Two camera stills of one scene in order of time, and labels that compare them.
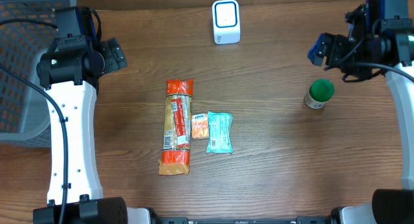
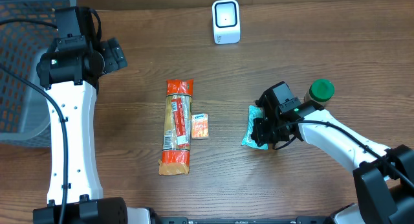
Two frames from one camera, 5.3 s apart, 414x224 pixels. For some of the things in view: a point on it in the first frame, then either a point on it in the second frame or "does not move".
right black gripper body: x=332 y=50 -> x=262 y=128
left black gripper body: x=114 y=54 does not move
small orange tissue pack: x=200 y=123 does not move
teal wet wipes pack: x=220 y=125 -> x=254 y=111
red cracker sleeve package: x=177 y=125 does not move
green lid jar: x=321 y=92 does not move
